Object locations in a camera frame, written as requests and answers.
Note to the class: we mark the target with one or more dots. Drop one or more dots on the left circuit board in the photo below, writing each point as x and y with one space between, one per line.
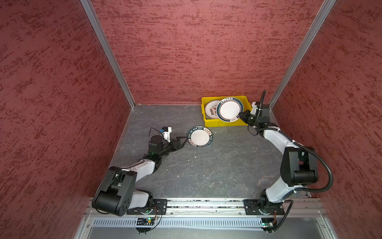
145 222

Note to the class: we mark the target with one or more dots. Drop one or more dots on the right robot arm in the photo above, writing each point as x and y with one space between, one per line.
299 166

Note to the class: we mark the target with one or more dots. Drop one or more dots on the green red rim plate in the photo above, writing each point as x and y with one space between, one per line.
229 109

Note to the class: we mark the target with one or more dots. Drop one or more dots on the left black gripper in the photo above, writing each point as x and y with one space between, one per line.
180 145

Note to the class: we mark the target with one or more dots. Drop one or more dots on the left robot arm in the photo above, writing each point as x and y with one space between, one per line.
117 193

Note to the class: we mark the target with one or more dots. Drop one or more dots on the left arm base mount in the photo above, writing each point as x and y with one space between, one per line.
154 207

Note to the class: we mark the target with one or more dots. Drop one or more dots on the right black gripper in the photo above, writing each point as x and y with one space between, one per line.
243 117

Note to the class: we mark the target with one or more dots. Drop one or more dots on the white plate red Chinese characters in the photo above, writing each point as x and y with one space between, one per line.
211 109

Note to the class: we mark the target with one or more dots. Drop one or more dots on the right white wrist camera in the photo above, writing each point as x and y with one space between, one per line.
255 106

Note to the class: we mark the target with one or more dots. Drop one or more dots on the right aluminium corner post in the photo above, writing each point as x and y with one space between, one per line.
314 28

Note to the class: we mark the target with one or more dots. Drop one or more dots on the left aluminium corner post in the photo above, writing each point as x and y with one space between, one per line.
91 14

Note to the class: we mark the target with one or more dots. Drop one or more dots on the circuit board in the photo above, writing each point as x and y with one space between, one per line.
268 223
145 222

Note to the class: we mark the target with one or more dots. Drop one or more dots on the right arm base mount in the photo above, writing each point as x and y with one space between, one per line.
253 206

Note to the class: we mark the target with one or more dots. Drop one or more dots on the right circuit board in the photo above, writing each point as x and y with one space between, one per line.
268 223

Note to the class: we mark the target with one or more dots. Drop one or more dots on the green rim Hao Wei plate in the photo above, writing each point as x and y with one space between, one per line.
200 136

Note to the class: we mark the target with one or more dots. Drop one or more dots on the yellow plastic bin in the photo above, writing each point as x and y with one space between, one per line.
218 122

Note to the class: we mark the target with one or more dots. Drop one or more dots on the aluminium corner post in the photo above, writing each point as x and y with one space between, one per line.
314 28
91 14

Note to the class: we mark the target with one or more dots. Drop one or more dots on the aluminium mounting rail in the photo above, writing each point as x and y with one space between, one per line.
234 208

